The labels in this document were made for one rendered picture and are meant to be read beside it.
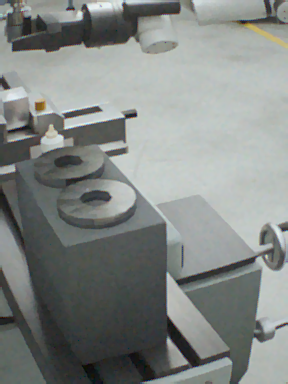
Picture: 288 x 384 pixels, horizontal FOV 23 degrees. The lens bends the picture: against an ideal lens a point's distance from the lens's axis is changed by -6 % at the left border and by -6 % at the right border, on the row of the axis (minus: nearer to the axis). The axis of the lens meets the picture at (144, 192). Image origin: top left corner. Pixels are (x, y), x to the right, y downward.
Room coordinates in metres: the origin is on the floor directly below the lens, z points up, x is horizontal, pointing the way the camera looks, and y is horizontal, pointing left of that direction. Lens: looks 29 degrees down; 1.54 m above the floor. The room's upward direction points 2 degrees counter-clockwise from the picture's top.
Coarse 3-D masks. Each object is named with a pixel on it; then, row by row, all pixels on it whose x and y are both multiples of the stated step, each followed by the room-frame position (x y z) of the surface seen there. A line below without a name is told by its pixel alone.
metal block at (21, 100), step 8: (16, 88) 1.27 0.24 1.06; (0, 96) 1.24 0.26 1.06; (8, 96) 1.23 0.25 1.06; (16, 96) 1.23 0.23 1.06; (24, 96) 1.22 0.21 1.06; (0, 104) 1.23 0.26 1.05; (8, 104) 1.21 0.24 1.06; (16, 104) 1.21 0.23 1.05; (24, 104) 1.22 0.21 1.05; (8, 112) 1.21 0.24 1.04; (16, 112) 1.21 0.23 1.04; (24, 112) 1.22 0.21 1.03; (8, 120) 1.21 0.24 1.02; (16, 120) 1.21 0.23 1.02; (24, 120) 1.22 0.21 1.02; (8, 128) 1.21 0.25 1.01
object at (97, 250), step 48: (48, 192) 0.77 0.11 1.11; (96, 192) 0.75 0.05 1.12; (48, 240) 0.71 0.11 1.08; (96, 240) 0.67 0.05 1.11; (144, 240) 0.69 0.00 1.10; (48, 288) 0.75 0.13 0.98; (96, 288) 0.67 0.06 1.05; (144, 288) 0.69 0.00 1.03; (96, 336) 0.66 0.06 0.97; (144, 336) 0.69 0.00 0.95
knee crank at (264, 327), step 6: (264, 318) 1.21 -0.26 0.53; (270, 318) 1.21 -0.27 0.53; (282, 318) 1.22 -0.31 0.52; (258, 324) 1.20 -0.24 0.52; (264, 324) 1.19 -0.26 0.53; (270, 324) 1.19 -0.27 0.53; (276, 324) 1.20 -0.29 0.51; (282, 324) 1.21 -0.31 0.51; (258, 330) 1.19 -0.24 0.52; (264, 330) 1.18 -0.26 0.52; (270, 330) 1.18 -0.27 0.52; (258, 336) 1.19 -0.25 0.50; (264, 336) 1.17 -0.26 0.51; (270, 336) 1.17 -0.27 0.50
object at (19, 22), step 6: (6, 18) 1.16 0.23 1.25; (12, 18) 1.14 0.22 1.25; (18, 18) 1.14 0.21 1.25; (24, 18) 1.15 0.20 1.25; (30, 18) 1.16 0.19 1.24; (6, 24) 1.16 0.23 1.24; (12, 24) 1.14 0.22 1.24; (18, 24) 1.14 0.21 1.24; (24, 24) 1.15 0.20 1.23; (30, 24) 1.16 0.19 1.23; (6, 30) 1.16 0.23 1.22; (12, 30) 1.14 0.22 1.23; (18, 30) 1.14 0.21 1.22; (24, 30) 1.15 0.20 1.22; (30, 30) 1.16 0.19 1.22; (6, 36) 1.15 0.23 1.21; (12, 36) 1.14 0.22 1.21; (18, 36) 1.14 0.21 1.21
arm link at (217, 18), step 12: (216, 0) 1.19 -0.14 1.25; (228, 0) 1.19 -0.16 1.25; (240, 0) 1.19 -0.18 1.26; (252, 0) 1.19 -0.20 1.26; (264, 0) 1.19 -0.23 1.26; (276, 0) 1.16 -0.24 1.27; (216, 12) 1.19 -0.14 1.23; (228, 12) 1.19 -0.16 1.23; (240, 12) 1.19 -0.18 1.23; (252, 12) 1.19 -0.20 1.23; (264, 12) 1.19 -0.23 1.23
